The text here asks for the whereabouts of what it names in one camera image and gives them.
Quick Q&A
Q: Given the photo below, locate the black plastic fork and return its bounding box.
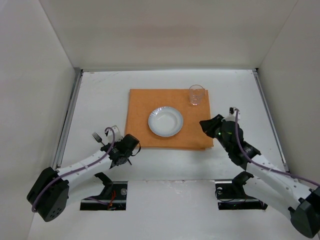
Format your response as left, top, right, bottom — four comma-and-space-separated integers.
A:
92, 132, 105, 146

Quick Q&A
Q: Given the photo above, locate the clear drinking glass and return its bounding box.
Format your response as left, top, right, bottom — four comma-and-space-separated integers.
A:
189, 84, 206, 106

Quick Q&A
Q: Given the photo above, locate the white ceramic bowl plate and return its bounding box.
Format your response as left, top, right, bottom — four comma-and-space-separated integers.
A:
148, 106, 184, 138

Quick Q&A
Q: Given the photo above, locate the orange cloth placemat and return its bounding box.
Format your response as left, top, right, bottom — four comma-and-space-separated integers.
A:
125, 89, 214, 150

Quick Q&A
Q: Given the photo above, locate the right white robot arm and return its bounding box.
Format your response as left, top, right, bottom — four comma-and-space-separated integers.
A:
199, 114, 320, 239

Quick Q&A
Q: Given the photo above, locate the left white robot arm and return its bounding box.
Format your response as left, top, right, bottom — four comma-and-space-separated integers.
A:
26, 134, 141, 222

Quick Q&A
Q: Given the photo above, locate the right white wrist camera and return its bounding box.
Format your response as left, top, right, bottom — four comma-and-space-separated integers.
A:
227, 107, 241, 122

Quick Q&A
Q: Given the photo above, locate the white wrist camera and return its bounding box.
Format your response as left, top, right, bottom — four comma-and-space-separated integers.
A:
104, 125, 122, 138
227, 107, 241, 122

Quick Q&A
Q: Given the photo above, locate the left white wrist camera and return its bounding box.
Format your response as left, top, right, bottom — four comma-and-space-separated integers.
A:
104, 125, 122, 138

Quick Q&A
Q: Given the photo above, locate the right aluminium table rail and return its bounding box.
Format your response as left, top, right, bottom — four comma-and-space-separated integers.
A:
252, 68, 290, 173

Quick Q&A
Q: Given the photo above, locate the aluminium table rail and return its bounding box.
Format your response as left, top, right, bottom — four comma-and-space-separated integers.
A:
51, 67, 83, 170
252, 68, 290, 173

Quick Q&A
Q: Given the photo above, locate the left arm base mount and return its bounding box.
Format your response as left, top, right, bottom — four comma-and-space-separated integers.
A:
79, 172, 128, 211

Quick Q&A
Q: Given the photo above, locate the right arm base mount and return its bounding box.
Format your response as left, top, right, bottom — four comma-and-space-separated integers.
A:
214, 171, 268, 211

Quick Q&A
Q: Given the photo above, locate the left aluminium table rail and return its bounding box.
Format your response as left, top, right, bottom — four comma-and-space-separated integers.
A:
51, 67, 83, 170

